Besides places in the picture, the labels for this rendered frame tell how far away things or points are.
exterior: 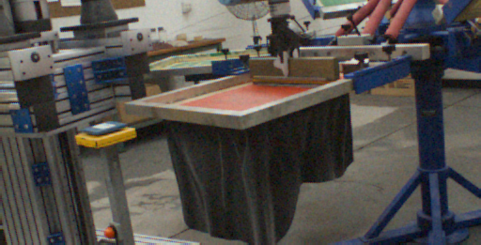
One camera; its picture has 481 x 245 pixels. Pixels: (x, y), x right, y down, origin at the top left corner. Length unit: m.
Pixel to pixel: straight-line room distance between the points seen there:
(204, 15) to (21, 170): 4.57
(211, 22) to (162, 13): 0.70
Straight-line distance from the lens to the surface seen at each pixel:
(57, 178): 2.21
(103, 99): 2.20
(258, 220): 1.61
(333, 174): 1.82
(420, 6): 2.63
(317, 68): 1.84
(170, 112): 1.64
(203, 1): 6.55
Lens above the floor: 1.29
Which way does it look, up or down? 12 degrees down
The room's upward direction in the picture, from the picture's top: 8 degrees counter-clockwise
